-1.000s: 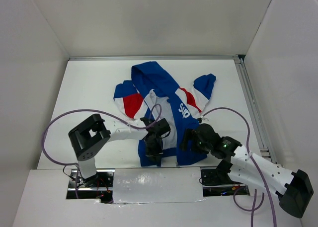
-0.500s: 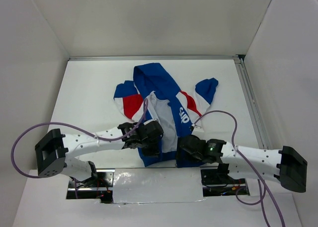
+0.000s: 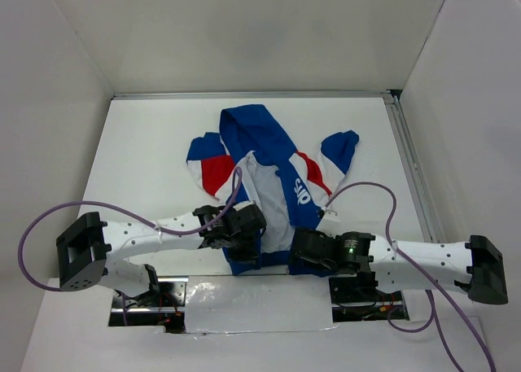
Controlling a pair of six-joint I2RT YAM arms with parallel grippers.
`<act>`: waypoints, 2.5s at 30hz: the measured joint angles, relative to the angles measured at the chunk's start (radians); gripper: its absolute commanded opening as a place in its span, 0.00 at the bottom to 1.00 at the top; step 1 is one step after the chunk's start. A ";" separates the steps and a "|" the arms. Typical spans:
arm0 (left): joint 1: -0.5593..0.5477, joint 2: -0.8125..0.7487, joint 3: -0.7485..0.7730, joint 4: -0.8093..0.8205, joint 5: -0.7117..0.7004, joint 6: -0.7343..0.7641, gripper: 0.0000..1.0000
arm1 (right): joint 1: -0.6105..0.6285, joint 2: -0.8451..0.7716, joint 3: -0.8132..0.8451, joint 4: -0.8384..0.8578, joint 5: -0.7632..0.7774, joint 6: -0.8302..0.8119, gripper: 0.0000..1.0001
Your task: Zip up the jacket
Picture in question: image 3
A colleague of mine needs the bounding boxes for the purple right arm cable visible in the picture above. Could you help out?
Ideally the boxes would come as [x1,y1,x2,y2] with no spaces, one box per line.
[323,181,497,372]

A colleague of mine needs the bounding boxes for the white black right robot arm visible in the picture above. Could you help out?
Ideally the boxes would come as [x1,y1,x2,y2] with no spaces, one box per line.
[289,228,508,305]

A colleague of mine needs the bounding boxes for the blue white red jacket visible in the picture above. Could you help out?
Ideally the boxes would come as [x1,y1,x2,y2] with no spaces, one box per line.
[186,104,359,275]

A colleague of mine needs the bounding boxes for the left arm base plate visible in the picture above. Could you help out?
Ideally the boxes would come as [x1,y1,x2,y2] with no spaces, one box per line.
[108,277,188,334]

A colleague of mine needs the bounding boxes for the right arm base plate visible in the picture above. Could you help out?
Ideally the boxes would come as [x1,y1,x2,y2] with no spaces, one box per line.
[328,276,409,323]

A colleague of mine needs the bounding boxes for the white taped cover panel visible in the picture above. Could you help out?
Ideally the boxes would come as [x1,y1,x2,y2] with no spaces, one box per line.
[184,275,335,334]

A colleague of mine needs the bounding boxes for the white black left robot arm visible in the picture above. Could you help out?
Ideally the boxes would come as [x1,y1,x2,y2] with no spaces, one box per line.
[56,202,267,306]

